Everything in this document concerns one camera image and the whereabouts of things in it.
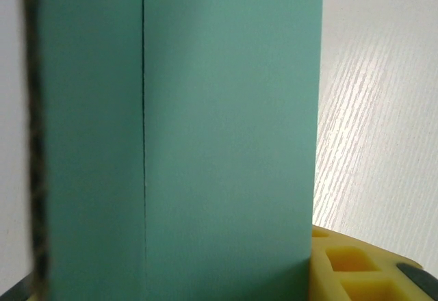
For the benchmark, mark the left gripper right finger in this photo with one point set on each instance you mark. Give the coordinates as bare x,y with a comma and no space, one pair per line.
359,280

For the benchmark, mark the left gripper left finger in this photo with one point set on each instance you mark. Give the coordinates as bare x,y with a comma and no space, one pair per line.
22,292

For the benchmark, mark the teal paper box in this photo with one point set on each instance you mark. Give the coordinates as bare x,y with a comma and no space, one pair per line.
205,126

